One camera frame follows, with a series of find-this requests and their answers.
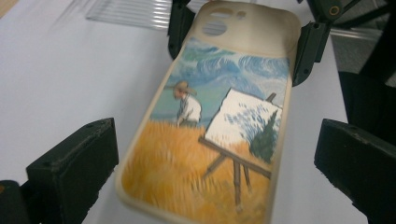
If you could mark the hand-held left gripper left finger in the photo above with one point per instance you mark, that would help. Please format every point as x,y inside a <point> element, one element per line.
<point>74,161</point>

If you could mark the clear ridged plastic tray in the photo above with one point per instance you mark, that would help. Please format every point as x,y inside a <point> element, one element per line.
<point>130,15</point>

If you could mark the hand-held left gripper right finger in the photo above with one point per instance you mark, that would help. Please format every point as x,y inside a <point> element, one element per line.
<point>358,165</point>

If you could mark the light wooden table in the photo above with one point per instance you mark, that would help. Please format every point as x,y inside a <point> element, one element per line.
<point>4,4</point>

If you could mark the beige phone case painting print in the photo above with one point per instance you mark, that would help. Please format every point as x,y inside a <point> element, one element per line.
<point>218,77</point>

